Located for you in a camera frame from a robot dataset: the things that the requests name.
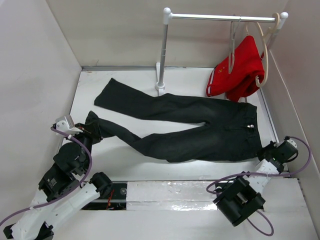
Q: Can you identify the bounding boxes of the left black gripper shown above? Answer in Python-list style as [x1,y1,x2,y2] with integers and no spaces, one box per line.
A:
[66,118,104,172]

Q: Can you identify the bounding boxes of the black denim trousers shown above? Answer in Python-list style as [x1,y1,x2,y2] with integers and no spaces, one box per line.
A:
[85,79,262,163]

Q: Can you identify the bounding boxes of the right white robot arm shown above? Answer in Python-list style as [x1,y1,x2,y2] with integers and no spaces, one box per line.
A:
[213,138,299,227]

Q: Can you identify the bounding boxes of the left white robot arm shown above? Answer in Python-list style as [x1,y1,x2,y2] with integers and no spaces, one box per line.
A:
[1,123,113,240]

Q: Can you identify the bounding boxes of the cream wooden hanger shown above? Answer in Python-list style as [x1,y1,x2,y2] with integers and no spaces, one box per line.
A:
[251,12,288,88]

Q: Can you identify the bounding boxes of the grey metal trouser hanger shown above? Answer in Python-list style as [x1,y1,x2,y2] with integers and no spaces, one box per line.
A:
[228,18,241,74]

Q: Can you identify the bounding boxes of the red garment with white stripes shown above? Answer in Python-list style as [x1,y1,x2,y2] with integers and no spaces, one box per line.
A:
[205,35,266,102]

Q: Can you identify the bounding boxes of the silver foil tape strip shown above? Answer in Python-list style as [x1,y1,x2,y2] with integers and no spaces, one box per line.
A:
[126,180,217,212]

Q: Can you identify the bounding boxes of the white and silver clothes rack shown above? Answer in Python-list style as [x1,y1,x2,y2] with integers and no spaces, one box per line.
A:
[155,7,289,96]

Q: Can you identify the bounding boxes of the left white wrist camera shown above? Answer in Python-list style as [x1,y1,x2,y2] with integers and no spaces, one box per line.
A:
[53,115,83,136]

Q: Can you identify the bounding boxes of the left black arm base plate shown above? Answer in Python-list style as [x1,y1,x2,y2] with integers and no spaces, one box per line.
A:
[82,181,128,211]

